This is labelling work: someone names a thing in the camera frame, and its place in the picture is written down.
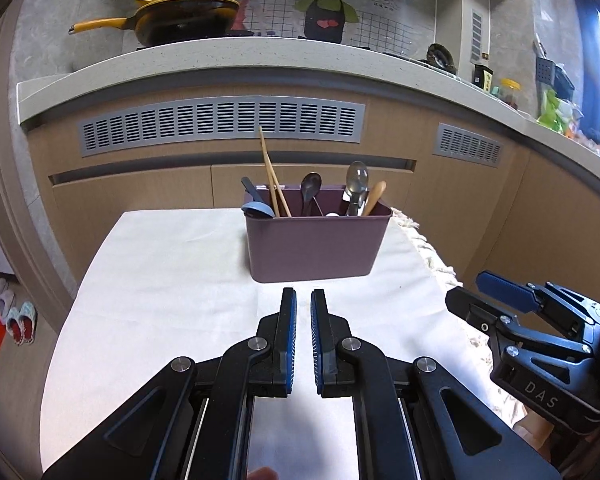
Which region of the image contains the wooden spoon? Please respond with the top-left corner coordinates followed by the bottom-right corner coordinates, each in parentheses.
top-left (362, 181), bottom-right (387, 217)

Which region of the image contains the green bag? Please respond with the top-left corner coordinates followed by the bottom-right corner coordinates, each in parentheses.
top-left (537, 87), bottom-right (573, 133)

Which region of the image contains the yellow frying pan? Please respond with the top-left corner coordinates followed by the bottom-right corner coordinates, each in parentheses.
top-left (69, 0), bottom-right (241, 47)

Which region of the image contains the large grey vent grille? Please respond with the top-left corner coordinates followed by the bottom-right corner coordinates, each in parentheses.
top-left (77, 96), bottom-right (367, 157)

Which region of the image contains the green red slipper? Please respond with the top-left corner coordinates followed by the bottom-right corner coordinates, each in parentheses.
top-left (6, 305), bottom-right (25, 343)
top-left (17, 302), bottom-right (37, 346)

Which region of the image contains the small wall grille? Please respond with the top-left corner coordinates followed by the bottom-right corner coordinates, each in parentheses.
top-left (471, 10), bottom-right (483, 61)

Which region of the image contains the black gas stove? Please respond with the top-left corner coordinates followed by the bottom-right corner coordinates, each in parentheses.
top-left (137, 30), bottom-right (256, 51)

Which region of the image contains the dark round dish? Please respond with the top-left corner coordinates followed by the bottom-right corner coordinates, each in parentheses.
top-left (426, 42), bottom-right (456, 68)

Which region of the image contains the metal spoon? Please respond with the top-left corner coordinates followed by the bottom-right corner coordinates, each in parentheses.
top-left (345, 161), bottom-right (370, 217)

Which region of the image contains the person's right forearm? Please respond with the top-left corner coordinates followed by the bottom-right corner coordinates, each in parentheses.
top-left (524, 406), bottom-right (561, 463)

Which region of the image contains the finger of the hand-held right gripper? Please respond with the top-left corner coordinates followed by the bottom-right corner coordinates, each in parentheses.
top-left (476, 271), bottom-right (600, 326)
top-left (445, 287), bottom-right (593, 358)

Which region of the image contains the dark seasoning box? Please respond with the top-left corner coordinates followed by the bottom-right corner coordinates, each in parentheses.
top-left (472, 64), bottom-right (495, 92)

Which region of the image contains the black handled utensil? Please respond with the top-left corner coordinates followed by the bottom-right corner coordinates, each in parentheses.
top-left (241, 176), bottom-right (264, 208)

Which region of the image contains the cartoon boy wall sticker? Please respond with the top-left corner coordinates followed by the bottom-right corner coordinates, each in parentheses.
top-left (294, 0), bottom-right (357, 44)

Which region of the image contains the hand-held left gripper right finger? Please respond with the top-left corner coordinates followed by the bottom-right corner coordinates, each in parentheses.
top-left (310, 288), bottom-right (563, 480)

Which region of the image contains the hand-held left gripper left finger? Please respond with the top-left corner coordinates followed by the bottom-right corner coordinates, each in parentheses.
top-left (40, 287), bottom-right (297, 480)

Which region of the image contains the white fringed tablecloth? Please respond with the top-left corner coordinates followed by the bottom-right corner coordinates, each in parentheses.
top-left (40, 207), bottom-right (531, 480)

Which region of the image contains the dark grey spoon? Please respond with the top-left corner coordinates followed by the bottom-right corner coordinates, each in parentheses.
top-left (300, 172), bottom-right (323, 216)

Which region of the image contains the purple plastic utensil holder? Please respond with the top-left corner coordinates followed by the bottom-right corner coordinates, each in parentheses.
top-left (242, 184), bottom-right (393, 283)

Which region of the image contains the dark wall rack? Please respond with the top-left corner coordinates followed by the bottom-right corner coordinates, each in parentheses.
top-left (534, 42), bottom-right (576, 101)

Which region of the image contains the kitchen counter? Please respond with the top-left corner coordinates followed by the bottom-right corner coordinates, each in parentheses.
top-left (16, 35), bottom-right (600, 311)

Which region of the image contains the jar with yellow lid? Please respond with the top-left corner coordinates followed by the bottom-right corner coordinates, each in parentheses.
top-left (495, 78), bottom-right (521, 108)

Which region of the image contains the small grey vent grille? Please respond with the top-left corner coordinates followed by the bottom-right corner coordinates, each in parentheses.
top-left (434, 122), bottom-right (503, 168)

